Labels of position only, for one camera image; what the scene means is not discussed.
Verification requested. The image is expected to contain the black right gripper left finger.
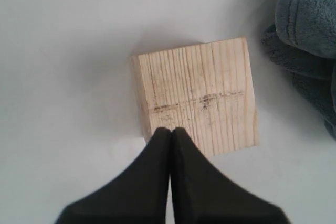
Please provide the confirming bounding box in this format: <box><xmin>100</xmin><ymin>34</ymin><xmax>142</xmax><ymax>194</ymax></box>
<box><xmin>56</xmin><ymin>127</ymin><xmax>171</xmax><ymax>223</ymax></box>

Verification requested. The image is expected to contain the grey fleece towel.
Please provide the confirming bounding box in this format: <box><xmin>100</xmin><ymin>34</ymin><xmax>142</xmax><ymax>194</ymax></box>
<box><xmin>262</xmin><ymin>0</ymin><xmax>335</xmax><ymax>137</ymax></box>

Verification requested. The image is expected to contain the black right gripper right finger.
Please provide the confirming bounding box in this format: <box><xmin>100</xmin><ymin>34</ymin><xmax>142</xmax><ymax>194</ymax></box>
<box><xmin>170</xmin><ymin>127</ymin><xmax>286</xmax><ymax>223</ymax></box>

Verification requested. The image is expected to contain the light wooden cube block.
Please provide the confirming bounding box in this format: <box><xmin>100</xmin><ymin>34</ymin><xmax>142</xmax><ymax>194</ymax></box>
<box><xmin>131</xmin><ymin>37</ymin><xmax>259</xmax><ymax>157</ymax></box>

